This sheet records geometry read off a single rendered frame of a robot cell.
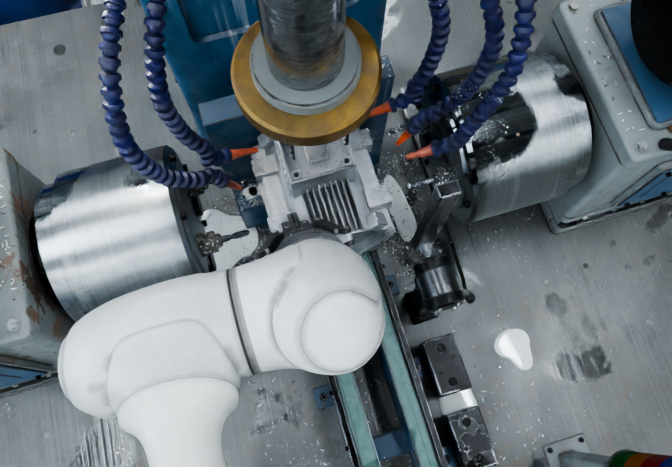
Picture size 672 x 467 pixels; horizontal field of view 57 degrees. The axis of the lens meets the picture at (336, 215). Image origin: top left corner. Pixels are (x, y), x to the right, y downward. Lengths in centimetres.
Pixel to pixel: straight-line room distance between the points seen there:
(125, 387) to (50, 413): 74
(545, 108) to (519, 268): 40
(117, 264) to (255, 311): 40
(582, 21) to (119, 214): 75
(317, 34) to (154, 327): 31
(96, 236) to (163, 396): 42
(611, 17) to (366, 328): 71
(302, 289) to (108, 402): 19
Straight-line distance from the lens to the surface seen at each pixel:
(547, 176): 100
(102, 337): 57
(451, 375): 114
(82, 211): 93
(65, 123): 143
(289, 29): 62
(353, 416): 106
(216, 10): 95
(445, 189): 79
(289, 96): 71
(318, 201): 94
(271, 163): 99
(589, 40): 106
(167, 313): 56
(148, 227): 89
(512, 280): 125
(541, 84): 99
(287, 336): 52
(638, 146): 100
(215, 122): 95
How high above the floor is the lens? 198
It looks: 72 degrees down
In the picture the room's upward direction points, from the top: 1 degrees clockwise
